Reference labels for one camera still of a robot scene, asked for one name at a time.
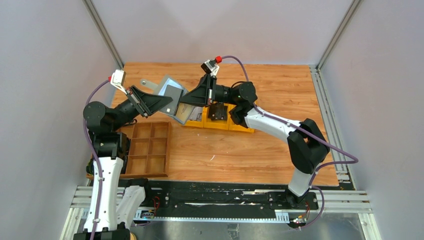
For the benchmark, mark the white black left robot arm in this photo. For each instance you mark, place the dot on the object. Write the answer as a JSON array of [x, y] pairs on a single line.
[[108, 219]]

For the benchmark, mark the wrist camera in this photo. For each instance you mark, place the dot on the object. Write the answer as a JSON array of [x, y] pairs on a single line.
[[210, 67], [117, 80]]

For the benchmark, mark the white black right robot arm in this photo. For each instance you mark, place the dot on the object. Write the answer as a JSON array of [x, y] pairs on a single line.
[[306, 143]]

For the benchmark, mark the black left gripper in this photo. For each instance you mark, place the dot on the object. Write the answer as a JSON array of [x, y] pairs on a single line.
[[148, 102]]

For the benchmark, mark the wooden compartment tray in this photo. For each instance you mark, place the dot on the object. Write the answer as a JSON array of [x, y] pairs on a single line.
[[149, 153]]

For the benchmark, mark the yellow bin with silver cards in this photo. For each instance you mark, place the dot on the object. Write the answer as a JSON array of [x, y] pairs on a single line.
[[197, 124]]

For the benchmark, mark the silver VIP card stack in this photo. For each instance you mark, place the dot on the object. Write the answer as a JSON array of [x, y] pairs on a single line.
[[196, 114]]

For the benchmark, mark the gold VIP card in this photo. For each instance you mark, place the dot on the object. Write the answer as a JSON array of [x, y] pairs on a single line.
[[184, 112]]

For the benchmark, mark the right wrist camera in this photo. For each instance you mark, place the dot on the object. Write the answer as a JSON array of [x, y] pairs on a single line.
[[210, 67]]

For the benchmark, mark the dark rolled belts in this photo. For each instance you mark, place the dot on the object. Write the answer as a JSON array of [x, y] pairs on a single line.
[[111, 144]]

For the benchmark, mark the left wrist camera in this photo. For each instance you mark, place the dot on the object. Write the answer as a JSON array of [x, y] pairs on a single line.
[[117, 80]]

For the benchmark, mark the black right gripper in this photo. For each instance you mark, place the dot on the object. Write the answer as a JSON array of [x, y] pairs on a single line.
[[204, 94]]

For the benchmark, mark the black VIP card stack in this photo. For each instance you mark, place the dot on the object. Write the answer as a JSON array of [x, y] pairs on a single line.
[[218, 112]]

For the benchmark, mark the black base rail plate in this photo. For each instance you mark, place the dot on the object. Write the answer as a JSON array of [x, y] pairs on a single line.
[[185, 199]]

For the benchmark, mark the yellow bin with black cards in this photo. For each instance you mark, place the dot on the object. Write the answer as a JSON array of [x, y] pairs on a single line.
[[218, 125]]

